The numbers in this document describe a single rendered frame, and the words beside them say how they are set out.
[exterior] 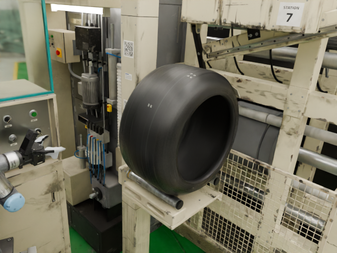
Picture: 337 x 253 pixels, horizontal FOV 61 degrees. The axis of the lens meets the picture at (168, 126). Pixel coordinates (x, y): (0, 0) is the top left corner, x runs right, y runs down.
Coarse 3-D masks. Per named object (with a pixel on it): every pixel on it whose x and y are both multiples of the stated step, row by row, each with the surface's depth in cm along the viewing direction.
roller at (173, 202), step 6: (132, 174) 143; (138, 180) 140; (144, 186) 137; (150, 186) 135; (156, 192) 132; (162, 192) 130; (162, 198) 129; (168, 198) 127; (174, 198) 126; (174, 204) 125; (180, 204) 125
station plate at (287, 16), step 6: (282, 6) 106; (288, 6) 104; (294, 6) 103; (300, 6) 102; (282, 12) 106; (288, 12) 105; (294, 12) 103; (300, 12) 102; (282, 18) 107; (288, 18) 105; (294, 18) 104; (300, 18) 102; (276, 24) 109; (282, 24) 107; (288, 24) 106; (294, 24) 104
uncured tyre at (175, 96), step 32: (160, 96) 108; (192, 96) 107; (224, 96) 123; (128, 128) 114; (160, 128) 104; (192, 128) 159; (224, 128) 149; (128, 160) 121; (160, 160) 107; (192, 160) 153; (224, 160) 141
